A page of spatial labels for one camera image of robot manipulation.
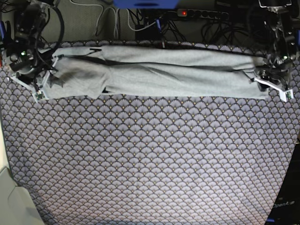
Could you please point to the blue box overhead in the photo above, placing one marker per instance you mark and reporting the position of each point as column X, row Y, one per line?
column 146, row 4

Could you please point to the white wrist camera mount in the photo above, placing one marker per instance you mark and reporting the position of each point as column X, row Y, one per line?
column 38, row 92
column 285, row 94

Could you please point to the black box OpenArm label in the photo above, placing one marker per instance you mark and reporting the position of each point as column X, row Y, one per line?
column 286, row 209

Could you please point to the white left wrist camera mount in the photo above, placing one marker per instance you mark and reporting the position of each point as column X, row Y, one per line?
column 285, row 94

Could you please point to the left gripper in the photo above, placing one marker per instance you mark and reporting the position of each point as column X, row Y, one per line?
column 275, row 70

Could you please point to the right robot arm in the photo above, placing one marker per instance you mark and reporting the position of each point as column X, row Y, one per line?
column 29, row 25

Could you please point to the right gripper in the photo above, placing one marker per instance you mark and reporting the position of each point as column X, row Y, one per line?
column 30, row 66

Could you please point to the light grey T-shirt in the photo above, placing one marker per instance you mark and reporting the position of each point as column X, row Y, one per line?
column 150, row 72

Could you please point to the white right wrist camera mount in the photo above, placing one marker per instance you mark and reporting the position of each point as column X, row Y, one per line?
column 38, row 92

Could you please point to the black power strip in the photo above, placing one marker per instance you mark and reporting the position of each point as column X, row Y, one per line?
column 202, row 14

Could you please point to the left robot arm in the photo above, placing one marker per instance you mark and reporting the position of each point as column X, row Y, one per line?
column 272, row 21

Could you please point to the beige plastic furniture corner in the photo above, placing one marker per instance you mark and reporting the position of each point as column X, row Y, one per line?
column 16, row 204

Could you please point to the fan-patterned grey tablecloth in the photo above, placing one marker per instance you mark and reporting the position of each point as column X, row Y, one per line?
column 150, row 160

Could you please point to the black power adapter box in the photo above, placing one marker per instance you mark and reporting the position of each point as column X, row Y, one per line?
column 152, row 33

